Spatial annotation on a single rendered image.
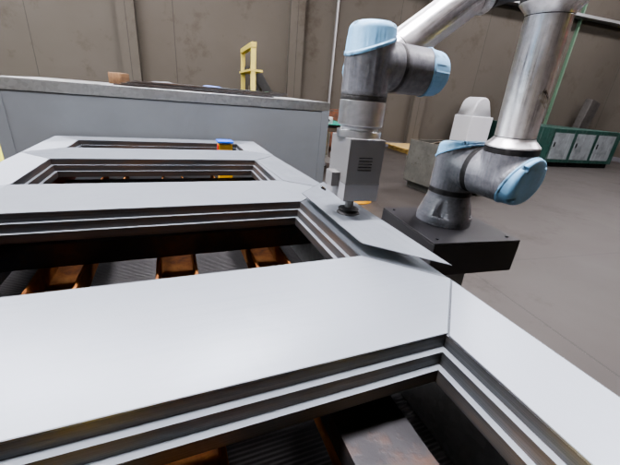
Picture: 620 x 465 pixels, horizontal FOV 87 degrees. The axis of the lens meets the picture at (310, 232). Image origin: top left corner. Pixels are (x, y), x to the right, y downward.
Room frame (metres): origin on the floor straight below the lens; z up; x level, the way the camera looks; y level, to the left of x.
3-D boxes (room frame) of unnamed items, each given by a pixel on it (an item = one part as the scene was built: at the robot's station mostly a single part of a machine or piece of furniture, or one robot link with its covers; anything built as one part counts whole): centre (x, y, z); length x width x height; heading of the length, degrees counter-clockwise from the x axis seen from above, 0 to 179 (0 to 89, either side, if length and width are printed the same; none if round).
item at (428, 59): (0.65, -0.15, 1.13); 0.11 x 0.11 x 0.08; 30
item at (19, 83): (1.71, 0.67, 1.03); 1.30 x 0.60 x 0.04; 114
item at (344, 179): (0.58, -0.06, 0.98); 0.10 x 0.09 x 0.16; 109
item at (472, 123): (8.90, -3.88, 0.68); 0.76 x 0.62 x 1.36; 108
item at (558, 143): (8.82, -5.83, 0.42); 2.13 x 1.95 x 0.84; 108
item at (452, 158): (0.91, -0.39, 0.94); 0.13 x 0.12 x 0.14; 30
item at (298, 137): (1.46, 0.56, 0.51); 1.30 x 0.04 x 1.01; 114
